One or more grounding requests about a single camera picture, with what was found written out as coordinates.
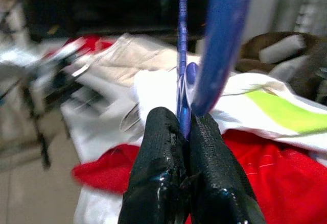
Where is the white garment green stripe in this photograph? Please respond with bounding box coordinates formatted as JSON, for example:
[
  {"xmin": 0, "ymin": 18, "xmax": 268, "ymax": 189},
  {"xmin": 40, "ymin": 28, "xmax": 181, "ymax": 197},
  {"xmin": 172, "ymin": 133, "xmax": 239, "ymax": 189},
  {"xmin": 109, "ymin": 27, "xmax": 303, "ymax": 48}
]
[{"xmin": 201, "ymin": 72, "xmax": 327, "ymax": 156}]

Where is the beige crumpled garment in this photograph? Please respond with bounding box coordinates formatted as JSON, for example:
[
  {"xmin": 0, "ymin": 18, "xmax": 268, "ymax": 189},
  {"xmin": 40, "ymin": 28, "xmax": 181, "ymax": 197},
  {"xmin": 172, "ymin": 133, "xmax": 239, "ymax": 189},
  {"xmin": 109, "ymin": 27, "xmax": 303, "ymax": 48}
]
[{"xmin": 98, "ymin": 32, "xmax": 179, "ymax": 88}]

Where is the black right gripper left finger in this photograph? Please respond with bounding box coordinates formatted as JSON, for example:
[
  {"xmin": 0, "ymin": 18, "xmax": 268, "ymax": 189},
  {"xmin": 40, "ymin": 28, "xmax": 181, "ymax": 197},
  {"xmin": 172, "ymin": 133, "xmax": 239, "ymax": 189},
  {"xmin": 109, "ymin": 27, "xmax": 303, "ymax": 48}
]
[{"xmin": 118, "ymin": 106, "xmax": 191, "ymax": 224}]

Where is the red garment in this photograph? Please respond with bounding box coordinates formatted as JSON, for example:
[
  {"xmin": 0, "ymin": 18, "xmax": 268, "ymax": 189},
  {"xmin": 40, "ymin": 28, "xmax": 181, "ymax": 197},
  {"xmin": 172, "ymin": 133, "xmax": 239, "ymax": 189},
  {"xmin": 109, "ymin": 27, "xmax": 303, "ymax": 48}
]
[{"xmin": 72, "ymin": 128, "xmax": 327, "ymax": 224}]

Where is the periwinkle plastic clothes hanger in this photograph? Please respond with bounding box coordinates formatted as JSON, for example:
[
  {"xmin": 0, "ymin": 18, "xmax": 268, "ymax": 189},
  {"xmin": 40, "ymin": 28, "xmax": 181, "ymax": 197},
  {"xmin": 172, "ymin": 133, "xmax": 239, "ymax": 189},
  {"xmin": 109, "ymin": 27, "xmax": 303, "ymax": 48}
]
[{"xmin": 176, "ymin": 0, "xmax": 255, "ymax": 141}]

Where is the dark low cabinet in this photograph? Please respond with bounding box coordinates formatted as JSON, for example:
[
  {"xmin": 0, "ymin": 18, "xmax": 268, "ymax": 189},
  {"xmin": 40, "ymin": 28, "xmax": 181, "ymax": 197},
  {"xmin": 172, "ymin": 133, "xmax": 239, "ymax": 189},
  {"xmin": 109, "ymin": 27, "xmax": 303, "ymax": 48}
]
[{"xmin": 22, "ymin": 0, "xmax": 213, "ymax": 42}]

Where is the brown armchair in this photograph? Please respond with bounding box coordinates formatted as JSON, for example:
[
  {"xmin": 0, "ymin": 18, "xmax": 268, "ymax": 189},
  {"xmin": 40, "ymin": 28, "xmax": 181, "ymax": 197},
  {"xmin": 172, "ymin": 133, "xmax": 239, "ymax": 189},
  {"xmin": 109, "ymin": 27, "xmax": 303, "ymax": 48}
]
[{"xmin": 235, "ymin": 31, "xmax": 327, "ymax": 99}]

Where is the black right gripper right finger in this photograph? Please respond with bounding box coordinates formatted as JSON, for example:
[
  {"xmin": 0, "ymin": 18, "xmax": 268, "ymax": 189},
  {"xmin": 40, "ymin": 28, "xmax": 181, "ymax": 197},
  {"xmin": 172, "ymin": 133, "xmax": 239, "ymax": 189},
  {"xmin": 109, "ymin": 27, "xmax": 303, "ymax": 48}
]
[{"xmin": 189, "ymin": 113, "xmax": 267, "ymax": 224}]

